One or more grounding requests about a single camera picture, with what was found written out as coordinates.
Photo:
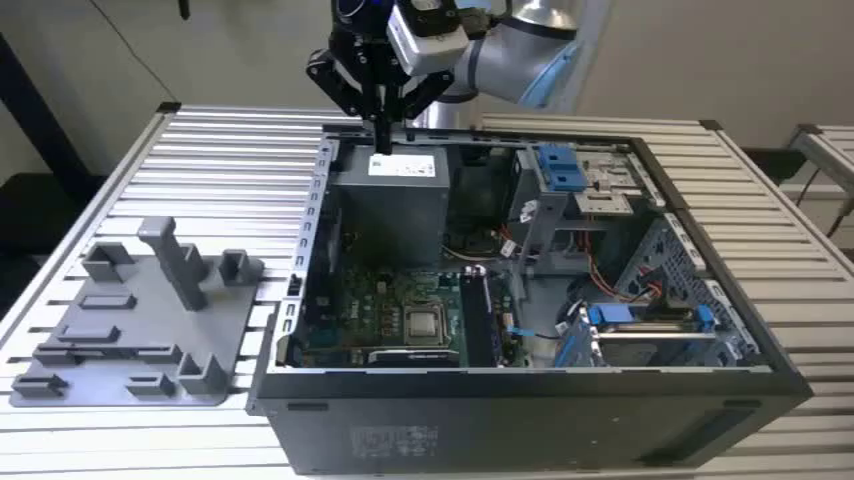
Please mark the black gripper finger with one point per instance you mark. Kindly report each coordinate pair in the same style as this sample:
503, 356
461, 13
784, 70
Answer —
427, 97
334, 80

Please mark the black RAM stick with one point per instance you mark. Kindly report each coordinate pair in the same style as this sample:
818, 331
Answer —
114, 353
481, 320

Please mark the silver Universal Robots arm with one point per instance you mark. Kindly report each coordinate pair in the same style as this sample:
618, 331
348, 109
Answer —
514, 55

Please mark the blue disk carrier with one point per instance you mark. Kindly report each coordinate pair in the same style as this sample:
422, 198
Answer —
557, 160

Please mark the grey power supply unit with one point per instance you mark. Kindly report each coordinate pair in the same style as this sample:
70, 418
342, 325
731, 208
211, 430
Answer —
390, 220

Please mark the black table corner cap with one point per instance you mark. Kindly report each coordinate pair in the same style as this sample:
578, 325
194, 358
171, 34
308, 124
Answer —
711, 125
168, 106

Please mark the black hanging rod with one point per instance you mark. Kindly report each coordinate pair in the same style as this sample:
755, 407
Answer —
182, 9

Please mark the grey metal drive cage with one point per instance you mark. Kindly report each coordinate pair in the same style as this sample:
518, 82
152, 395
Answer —
603, 202

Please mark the green motherboard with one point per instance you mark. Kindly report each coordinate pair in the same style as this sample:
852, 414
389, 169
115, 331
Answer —
374, 300

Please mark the black stand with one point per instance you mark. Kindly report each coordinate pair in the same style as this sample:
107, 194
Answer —
34, 100

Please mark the silver-topped CPU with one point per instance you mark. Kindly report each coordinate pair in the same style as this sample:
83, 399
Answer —
423, 325

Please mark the hard disk in blue carrier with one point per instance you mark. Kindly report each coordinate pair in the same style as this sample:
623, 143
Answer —
610, 316

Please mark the black graphics card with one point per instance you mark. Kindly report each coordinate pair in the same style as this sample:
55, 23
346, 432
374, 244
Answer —
414, 358

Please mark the grey parts rack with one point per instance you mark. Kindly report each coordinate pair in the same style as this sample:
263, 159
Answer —
167, 325

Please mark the black open PC case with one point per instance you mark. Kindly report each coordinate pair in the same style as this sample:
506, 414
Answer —
534, 425

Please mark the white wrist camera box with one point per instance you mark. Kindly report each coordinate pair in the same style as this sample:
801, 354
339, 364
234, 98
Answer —
434, 40

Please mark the aluminium frame table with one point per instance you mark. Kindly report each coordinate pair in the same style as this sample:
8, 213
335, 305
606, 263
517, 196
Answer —
828, 150

